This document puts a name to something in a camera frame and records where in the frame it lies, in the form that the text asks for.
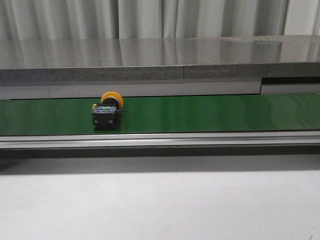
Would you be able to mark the green conveyor belt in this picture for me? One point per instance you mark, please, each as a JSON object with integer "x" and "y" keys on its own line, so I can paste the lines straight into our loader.
{"x": 164, "y": 114}

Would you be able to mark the aluminium conveyor frame rail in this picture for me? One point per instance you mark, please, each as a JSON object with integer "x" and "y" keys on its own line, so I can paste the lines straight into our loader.
{"x": 145, "y": 140}

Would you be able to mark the white pleated curtain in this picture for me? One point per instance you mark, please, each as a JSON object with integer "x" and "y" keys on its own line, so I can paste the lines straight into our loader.
{"x": 156, "y": 19}

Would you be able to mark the grey stone counter slab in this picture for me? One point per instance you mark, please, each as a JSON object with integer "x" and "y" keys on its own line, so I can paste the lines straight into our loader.
{"x": 54, "y": 69}

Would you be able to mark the yellow mushroom push button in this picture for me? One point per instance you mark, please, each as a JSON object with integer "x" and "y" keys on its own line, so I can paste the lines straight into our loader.
{"x": 105, "y": 115}

